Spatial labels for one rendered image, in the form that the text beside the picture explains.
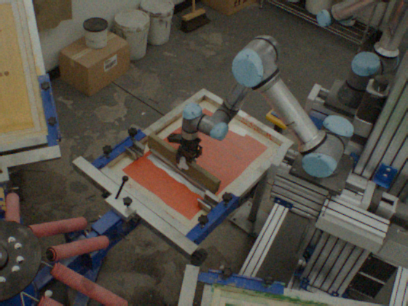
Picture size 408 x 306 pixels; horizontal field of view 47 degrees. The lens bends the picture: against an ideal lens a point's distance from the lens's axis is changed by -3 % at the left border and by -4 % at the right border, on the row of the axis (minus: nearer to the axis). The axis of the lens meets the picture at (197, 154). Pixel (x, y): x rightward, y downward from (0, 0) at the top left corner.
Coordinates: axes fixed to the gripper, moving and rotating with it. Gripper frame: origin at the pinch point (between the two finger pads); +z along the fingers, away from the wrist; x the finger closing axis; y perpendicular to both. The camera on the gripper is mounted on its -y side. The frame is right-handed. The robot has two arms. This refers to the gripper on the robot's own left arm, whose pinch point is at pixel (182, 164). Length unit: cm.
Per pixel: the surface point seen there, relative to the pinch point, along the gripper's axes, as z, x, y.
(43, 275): -1, -79, 0
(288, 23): 101, 307, -106
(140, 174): 5.4, -14.1, -12.5
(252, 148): 5.5, 36.1, 14.7
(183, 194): 5.5, -9.7, 9.1
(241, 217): 100, 65, 6
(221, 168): 5.5, 14.8, 12.0
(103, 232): -3, -51, 3
